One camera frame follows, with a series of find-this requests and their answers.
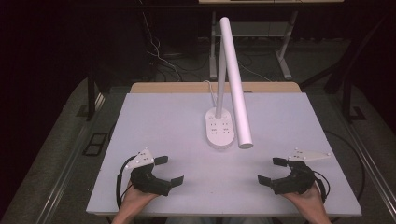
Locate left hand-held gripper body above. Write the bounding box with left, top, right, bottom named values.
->
left=125, top=148, right=173, bottom=197

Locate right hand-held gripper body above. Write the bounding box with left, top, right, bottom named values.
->
left=270, top=148, right=332, bottom=196

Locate white desk lamp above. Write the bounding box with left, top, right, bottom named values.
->
left=205, top=16, right=254, bottom=150

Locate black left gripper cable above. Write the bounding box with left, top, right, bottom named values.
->
left=116, top=155, right=138, bottom=209

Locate grey metal desk frame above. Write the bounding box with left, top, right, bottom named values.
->
left=209, top=10, right=299, bottom=81

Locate aluminium floor rail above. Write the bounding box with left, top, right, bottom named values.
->
left=340, top=118, right=396, bottom=217
left=35, top=92, right=106, bottom=224

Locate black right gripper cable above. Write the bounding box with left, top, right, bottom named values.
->
left=312, top=170, right=332, bottom=204

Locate black metal stand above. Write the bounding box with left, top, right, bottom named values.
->
left=86, top=73, right=98, bottom=122
left=323, top=12, right=390, bottom=123

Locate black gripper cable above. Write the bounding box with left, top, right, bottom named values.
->
left=312, top=170, right=332, bottom=204
left=116, top=155, right=138, bottom=209

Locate person's left hand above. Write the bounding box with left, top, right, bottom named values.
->
left=119, top=181, right=161, bottom=217

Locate black rectangular floor frame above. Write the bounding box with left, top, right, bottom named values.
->
left=81, top=132, right=109, bottom=157

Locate person's right hand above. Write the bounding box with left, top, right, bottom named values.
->
left=280, top=184, right=327, bottom=217

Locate white lamp cable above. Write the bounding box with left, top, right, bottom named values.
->
left=203, top=79, right=218, bottom=107

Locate white cable on floor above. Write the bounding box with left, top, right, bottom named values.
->
left=139, top=0, right=183, bottom=82

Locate black cable on floor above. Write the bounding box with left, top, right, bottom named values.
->
left=323, top=130, right=366, bottom=202

